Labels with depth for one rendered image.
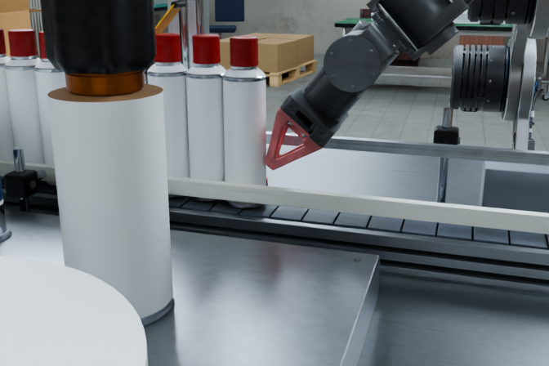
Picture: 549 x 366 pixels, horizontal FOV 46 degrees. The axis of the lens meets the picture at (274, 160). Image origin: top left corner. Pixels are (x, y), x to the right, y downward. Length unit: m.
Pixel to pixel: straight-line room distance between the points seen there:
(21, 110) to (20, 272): 0.60
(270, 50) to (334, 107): 6.14
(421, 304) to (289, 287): 0.16
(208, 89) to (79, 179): 0.31
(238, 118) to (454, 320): 0.32
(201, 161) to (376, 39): 0.28
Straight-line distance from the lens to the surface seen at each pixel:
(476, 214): 0.72
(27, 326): 0.28
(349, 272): 0.63
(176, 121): 0.81
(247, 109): 0.75
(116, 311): 0.28
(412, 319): 0.67
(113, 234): 0.51
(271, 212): 0.78
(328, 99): 0.72
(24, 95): 0.91
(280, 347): 0.52
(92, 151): 0.49
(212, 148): 0.79
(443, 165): 0.84
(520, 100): 1.75
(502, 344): 0.65
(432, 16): 0.70
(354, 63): 0.64
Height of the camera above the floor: 1.16
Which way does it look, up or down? 16 degrees down
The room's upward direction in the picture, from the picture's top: straight up
